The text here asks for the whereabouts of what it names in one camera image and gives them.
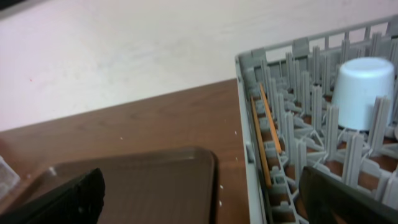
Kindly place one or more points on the light blue cup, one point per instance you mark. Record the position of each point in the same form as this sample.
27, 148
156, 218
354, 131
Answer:
359, 82

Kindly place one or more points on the grey dishwasher rack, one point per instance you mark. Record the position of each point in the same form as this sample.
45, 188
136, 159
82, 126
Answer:
298, 77

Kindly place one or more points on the brown serving tray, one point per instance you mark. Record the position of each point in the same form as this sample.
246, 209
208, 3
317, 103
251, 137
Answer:
171, 186

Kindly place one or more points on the clear plastic bin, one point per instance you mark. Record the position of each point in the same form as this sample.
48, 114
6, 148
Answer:
8, 178

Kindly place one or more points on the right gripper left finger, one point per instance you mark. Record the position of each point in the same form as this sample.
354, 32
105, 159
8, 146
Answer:
80, 200

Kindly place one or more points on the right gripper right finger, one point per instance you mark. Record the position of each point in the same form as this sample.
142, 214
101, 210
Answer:
324, 198

